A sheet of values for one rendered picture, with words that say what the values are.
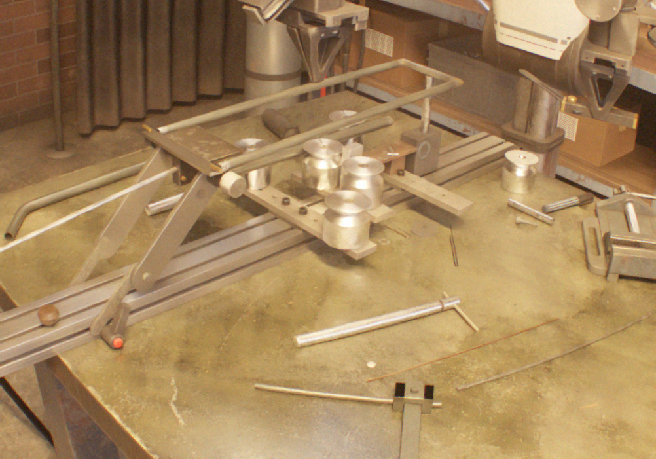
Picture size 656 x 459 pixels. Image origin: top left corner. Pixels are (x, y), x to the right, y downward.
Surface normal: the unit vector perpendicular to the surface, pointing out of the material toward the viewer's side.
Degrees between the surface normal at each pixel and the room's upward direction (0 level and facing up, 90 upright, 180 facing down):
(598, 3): 95
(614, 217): 0
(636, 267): 90
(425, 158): 90
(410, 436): 2
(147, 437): 0
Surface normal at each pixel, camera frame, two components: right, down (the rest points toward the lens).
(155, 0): -0.05, 0.44
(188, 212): 0.69, 0.36
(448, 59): -0.72, 0.27
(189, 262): 0.06, -0.90
